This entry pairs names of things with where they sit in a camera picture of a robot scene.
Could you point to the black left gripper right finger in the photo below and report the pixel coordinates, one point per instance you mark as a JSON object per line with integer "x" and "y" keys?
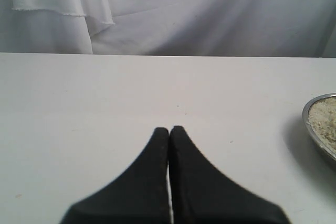
{"x": 202, "y": 194}

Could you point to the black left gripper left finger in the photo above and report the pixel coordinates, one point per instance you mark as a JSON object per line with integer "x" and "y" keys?
{"x": 138, "y": 195}

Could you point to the round metal rice tray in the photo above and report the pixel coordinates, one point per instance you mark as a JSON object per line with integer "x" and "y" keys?
{"x": 318, "y": 116}

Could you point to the white backdrop cloth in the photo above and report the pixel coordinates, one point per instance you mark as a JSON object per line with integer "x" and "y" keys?
{"x": 275, "y": 28}

